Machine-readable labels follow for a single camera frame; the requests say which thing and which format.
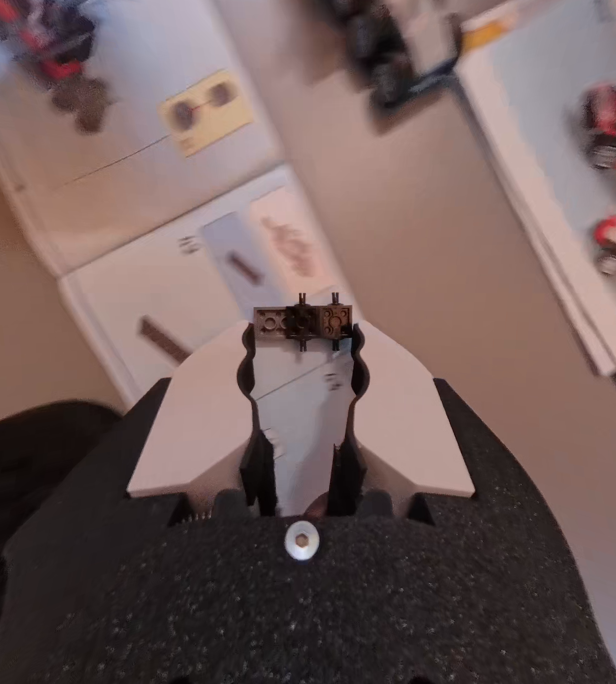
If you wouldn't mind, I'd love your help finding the black quilted pad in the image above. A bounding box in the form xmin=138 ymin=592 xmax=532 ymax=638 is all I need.
xmin=0 ymin=401 xmax=127 ymax=684

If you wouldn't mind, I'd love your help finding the open lego instruction booklet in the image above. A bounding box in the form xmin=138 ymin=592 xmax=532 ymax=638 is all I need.
xmin=0 ymin=0 xmax=367 ymax=514

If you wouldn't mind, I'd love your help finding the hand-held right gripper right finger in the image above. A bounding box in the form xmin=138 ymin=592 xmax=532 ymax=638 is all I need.
xmin=330 ymin=321 xmax=475 ymax=516

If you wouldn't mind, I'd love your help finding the dark lego plate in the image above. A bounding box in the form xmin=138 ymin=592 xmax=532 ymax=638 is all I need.
xmin=255 ymin=305 xmax=353 ymax=341

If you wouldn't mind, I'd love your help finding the red black lego vehicle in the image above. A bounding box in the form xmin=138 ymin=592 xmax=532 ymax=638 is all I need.
xmin=324 ymin=0 xmax=464 ymax=108

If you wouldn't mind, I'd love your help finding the closed lego instruction booklet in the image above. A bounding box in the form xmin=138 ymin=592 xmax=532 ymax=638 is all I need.
xmin=458 ymin=0 xmax=616 ymax=396

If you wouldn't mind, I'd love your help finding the black lego clip piece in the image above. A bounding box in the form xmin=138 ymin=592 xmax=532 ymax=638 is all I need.
xmin=287 ymin=291 xmax=341 ymax=351

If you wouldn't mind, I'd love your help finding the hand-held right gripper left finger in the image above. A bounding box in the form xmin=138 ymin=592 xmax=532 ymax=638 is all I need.
xmin=129 ymin=321 xmax=276 ymax=516

